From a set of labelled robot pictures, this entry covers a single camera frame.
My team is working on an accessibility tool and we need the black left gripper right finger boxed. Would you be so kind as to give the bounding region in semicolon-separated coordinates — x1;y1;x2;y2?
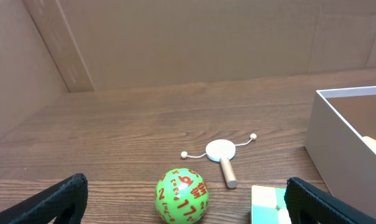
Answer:
284;177;376;224

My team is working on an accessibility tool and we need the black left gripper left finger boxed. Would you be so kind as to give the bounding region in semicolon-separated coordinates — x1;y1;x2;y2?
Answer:
0;173;88;224

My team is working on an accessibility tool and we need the colourful puzzle cube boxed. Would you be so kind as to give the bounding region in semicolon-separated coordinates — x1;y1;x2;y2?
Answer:
250;185;291;224

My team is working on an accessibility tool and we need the white cardboard box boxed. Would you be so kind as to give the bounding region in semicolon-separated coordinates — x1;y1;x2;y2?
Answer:
305;86;376;219

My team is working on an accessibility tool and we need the white wooden rattle drum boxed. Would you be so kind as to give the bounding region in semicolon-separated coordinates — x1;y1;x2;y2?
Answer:
180;133;257;189

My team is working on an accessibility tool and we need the green number ball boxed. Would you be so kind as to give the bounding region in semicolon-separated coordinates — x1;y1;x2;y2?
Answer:
155;168;209;224

